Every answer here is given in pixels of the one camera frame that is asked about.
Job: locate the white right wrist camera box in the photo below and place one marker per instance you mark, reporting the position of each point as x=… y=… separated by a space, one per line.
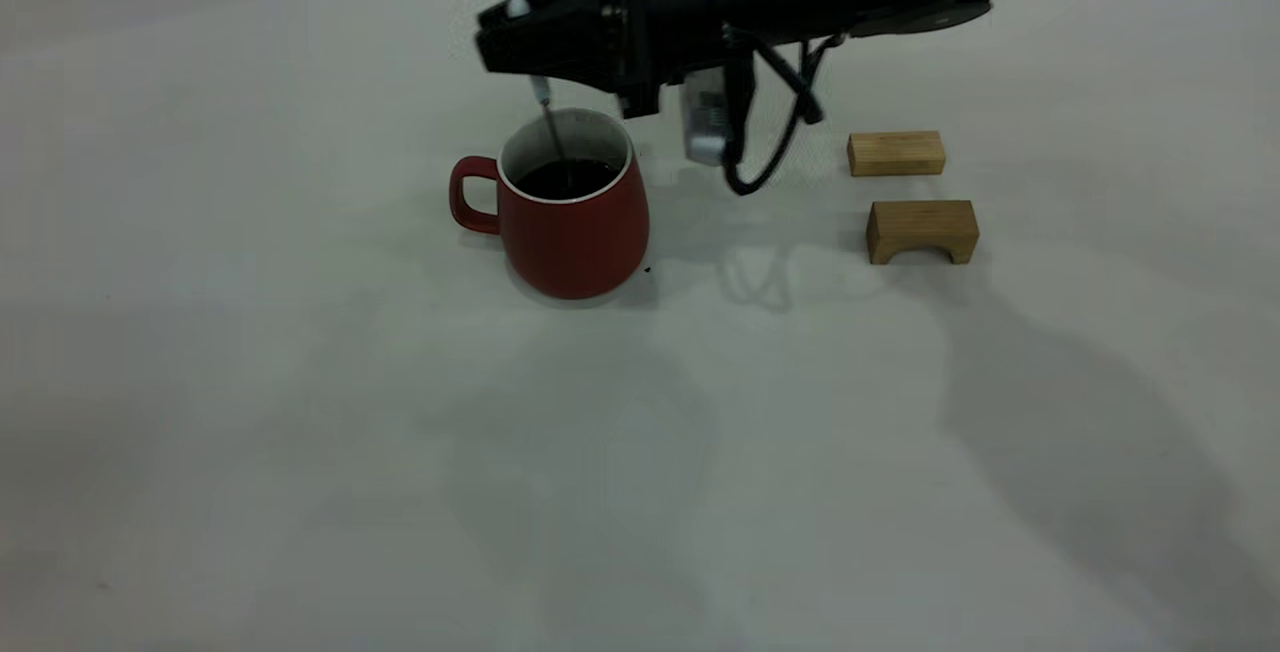
x=705 y=117

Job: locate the red ceramic cup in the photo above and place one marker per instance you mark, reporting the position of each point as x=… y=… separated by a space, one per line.
x=580 y=242

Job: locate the dark coffee liquid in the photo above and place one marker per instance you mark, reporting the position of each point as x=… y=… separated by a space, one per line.
x=585 y=179

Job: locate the arched wooden block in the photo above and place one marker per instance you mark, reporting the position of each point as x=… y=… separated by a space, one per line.
x=920 y=222

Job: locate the rectangular wooden block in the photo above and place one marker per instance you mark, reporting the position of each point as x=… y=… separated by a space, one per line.
x=895 y=154

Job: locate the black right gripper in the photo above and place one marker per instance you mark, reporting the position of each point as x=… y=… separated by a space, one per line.
x=690 y=2

